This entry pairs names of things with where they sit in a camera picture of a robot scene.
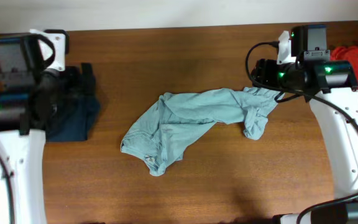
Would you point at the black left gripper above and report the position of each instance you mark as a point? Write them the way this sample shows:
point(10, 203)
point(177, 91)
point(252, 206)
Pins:
point(74, 75)

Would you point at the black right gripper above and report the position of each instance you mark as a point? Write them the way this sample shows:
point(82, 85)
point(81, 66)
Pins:
point(263, 70)

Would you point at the light blue t-shirt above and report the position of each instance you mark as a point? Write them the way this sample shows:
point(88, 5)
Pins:
point(175, 121)

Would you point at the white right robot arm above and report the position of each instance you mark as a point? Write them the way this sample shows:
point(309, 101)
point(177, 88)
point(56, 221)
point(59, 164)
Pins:
point(330, 88)

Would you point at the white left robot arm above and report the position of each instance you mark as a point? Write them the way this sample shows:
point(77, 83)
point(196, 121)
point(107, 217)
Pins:
point(41, 100)

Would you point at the folded navy garment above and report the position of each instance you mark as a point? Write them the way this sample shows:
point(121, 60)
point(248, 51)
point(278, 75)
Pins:
point(71, 122)

